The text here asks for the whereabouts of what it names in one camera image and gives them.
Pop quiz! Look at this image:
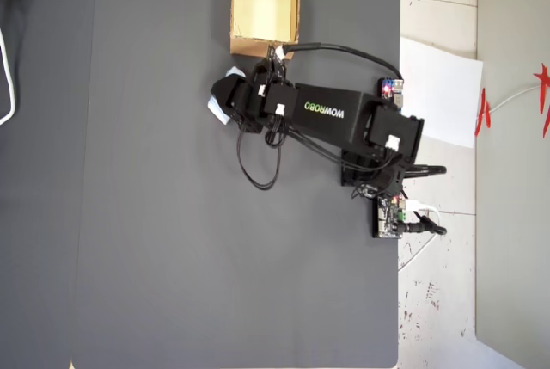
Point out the thick white cable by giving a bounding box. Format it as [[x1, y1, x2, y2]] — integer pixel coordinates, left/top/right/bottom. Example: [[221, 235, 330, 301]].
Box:
[[0, 27, 18, 126]]

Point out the white usb cable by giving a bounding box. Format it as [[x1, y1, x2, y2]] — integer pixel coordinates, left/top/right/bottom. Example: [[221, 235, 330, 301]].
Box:
[[397, 199, 443, 274]]

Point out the small wrist camera board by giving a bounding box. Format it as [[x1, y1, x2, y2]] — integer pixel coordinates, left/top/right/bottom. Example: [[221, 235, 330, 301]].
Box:
[[266, 43, 288, 76]]

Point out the usb hub board red light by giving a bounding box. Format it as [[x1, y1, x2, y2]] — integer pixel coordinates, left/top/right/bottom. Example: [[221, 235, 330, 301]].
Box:
[[376, 77, 407, 108]]

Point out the light blue yarn block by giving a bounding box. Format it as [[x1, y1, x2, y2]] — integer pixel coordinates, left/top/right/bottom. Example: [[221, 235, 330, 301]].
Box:
[[206, 66, 247, 126]]

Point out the white paper sheet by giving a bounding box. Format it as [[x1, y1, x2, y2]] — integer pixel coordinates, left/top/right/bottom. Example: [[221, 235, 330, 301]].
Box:
[[399, 36, 485, 150]]

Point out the black table clamp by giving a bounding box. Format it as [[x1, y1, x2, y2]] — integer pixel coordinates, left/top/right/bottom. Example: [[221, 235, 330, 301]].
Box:
[[403, 163, 449, 177]]

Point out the open cardboard box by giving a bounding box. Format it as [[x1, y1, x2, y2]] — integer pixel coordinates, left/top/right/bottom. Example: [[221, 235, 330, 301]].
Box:
[[229, 0, 303, 60]]

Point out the black power connector cable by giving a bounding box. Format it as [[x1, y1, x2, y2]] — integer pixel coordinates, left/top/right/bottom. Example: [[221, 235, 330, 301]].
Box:
[[401, 212, 448, 237]]

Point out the dark grey textured mat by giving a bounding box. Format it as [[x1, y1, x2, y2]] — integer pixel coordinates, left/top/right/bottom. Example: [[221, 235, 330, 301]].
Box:
[[0, 0, 98, 369], [70, 0, 401, 369]]

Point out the long black servo cable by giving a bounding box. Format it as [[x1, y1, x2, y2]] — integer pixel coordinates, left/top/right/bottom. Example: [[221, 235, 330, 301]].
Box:
[[283, 126, 405, 172]]

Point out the thick black camera cable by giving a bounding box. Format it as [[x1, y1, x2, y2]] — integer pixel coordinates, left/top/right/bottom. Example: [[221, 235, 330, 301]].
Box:
[[278, 40, 405, 84]]

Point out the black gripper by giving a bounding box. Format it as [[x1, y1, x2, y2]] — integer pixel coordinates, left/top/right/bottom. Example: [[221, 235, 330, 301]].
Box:
[[213, 63, 272, 134]]

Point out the motor controller board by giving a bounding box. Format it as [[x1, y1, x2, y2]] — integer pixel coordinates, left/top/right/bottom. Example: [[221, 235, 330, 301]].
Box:
[[371, 194, 409, 240]]

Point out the black servo cable loop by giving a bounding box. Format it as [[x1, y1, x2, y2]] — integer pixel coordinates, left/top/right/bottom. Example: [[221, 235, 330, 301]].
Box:
[[235, 121, 287, 192]]

